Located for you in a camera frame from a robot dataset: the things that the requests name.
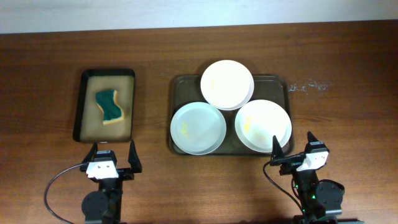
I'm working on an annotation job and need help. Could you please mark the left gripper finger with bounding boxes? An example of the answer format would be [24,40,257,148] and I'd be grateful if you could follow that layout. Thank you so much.
[81,143,98,164]
[128,140,142,170]

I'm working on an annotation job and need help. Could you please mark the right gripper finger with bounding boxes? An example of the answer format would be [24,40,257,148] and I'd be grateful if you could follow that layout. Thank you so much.
[307,131,320,145]
[271,136,285,161]

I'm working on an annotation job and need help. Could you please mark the green yellow sponge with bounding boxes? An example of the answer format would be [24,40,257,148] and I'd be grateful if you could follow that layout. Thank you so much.
[95,90,124,125]

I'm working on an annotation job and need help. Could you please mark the pale blue plate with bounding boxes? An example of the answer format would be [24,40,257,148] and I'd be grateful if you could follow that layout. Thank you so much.
[170,102,226,156]

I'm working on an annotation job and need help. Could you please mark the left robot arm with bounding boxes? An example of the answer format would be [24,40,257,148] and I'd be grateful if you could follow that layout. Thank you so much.
[80,141,142,224]

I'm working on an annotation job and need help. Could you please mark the small black water tray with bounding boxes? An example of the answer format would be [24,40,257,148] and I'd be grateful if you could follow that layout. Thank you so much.
[73,68,136,143]

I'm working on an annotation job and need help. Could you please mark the white plate right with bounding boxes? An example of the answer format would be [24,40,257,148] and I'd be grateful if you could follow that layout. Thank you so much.
[234,100,292,153]

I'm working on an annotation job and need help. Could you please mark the white plate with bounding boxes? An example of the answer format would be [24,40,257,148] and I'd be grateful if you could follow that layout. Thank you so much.
[200,60,254,111]
[234,100,292,153]

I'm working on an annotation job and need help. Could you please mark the white plate top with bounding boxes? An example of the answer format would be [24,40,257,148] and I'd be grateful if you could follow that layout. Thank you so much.
[200,60,254,111]

